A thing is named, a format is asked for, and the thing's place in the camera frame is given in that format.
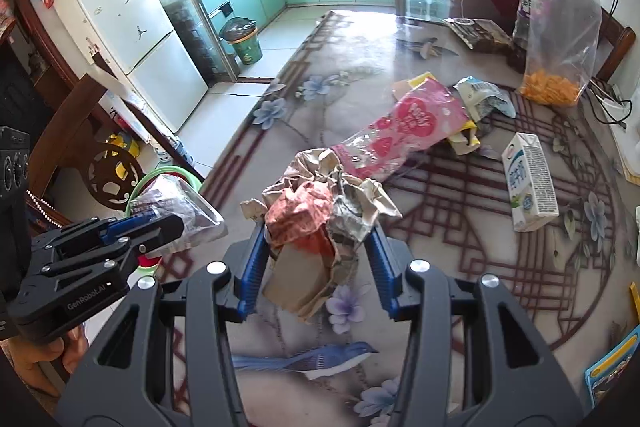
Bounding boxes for clear zip bag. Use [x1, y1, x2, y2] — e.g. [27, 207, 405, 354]
[512, 0, 602, 108]

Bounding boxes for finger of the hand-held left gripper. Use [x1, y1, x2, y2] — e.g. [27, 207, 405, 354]
[42, 213, 184, 278]
[31, 216, 151, 253]

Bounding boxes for carved wooden chair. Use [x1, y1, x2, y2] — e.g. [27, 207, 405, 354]
[25, 74, 151, 228]

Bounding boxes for green basin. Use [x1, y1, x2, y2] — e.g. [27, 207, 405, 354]
[125, 164, 206, 218]

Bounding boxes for yellow snack wrapper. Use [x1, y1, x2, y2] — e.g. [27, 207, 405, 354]
[392, 72, 483, 158]

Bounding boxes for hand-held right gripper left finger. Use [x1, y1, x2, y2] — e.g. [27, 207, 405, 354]
[57, 222, 268, 427]

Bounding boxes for dark snack packet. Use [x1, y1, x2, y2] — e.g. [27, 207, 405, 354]
[442, 18, 516, 54]

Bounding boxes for pink label plastic bottle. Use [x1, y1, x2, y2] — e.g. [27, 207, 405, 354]
[512, 0, 551, 72]

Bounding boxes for dark wooden chair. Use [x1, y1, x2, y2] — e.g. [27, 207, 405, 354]
[595, 7, 636, 82]

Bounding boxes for white blue crumpled packet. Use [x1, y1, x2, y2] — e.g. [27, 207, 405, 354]
[452, 76, 516, 125]

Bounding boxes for red basin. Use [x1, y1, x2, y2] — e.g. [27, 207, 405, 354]
[137, 252, 163, 278]

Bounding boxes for orange snack pieces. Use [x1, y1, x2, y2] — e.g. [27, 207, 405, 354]
[518, 72, 583, 108]

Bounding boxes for brown paper bag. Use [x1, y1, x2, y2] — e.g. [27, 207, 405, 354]
[240, 148, 403, 324]

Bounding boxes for black cable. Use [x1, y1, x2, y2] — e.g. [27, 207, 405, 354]
[582, 79, 631, 130]

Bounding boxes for white milk carton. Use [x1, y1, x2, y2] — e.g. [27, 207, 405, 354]
[501, 132, 559, 233]

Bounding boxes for green trash bin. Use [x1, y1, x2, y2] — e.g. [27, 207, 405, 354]
[219, 17, 264, 66]

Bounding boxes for clear plastic bag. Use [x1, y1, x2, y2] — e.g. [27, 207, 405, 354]
[127, 174, 228, 253]

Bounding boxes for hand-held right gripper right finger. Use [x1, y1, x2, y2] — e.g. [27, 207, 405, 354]
[364, 227, 586, 427]

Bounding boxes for pink heart snack wrapper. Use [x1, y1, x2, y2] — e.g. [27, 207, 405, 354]
[330, 79, 468, 182]

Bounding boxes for person's left hand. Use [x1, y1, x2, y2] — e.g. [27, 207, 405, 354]
[7, 324, 91, 398]

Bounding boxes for white refrigerator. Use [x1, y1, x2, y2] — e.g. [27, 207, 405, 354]
[52, 0, 210, 134]

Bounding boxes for blue case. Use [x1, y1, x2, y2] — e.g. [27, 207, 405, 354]
[584, 322, 640, 410]

